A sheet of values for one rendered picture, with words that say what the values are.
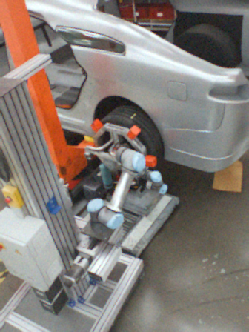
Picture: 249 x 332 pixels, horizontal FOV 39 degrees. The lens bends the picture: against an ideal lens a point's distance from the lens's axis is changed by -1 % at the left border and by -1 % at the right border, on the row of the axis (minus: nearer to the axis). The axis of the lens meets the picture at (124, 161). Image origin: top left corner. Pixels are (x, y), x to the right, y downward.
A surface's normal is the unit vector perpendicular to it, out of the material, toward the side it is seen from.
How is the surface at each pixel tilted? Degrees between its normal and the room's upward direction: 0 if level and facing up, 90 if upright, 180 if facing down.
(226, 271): 0
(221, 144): 94
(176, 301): 0
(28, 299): 0
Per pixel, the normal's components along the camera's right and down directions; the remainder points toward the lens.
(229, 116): 0.04, 0.61
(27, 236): -0.14, -0.77
